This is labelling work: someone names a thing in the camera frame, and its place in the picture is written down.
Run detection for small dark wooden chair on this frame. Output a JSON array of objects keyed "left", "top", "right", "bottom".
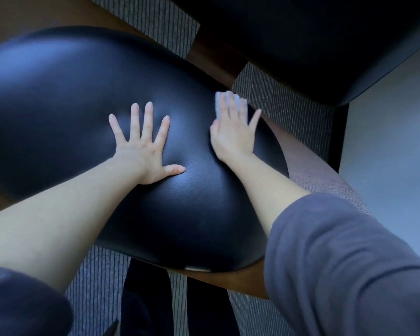
[{"left": 99, "top": 319, "right": 120, "bottom": 336}]

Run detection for light blue cleaning cloth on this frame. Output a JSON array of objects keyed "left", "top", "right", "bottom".
[{"left": 214, "top": 91, "right": 249, "bottom": 124}]

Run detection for black trousers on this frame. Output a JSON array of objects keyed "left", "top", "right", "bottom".
[{"left": 120, "top": 258, "right": 241, "bottom": 336}]

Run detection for person's left forearm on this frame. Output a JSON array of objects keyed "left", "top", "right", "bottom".
[{"left": 0, "top": 156, "right": 140, "bottom": 293}]

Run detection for person's right hand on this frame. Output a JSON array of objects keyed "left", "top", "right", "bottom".
[{"left": 210, "top": 91, "right": 263, "bottom": 166}]

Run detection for person's left hand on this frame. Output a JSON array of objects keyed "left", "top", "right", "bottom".
[{"left": 108, "top": 101, "right": 187, "bottom": 186}]

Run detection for wooden chair with black cushion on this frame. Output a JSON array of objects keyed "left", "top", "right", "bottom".
[{"left": 0, "top": 0, "right": 420, "bottom": 301}]

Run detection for person's right forearm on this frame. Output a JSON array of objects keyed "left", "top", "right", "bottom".
[{"left": 230, "top": 152, "right": 311, "bottom": 238}]

